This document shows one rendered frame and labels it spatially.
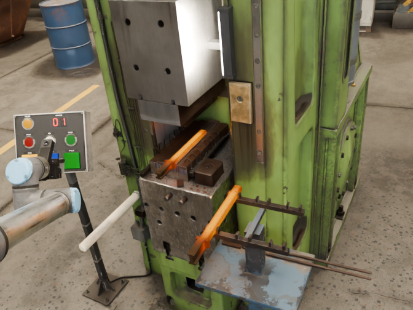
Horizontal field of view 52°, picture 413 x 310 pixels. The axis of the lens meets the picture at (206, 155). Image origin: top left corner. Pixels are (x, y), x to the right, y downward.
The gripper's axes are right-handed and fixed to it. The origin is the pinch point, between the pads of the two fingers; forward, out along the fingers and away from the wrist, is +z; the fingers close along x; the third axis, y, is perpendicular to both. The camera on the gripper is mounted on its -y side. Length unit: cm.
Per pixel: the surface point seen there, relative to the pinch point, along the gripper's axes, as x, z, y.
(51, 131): -8.7, 11.2, -12.7
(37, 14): -352, 711, -292
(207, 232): 65, -31, 27
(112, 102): 16.5, 24.7, -25.8
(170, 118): 49, -5, -15
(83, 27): -138, 408, -171
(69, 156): -0.6, 10.4, -1.0
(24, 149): -22.2, 11.2, -5.1
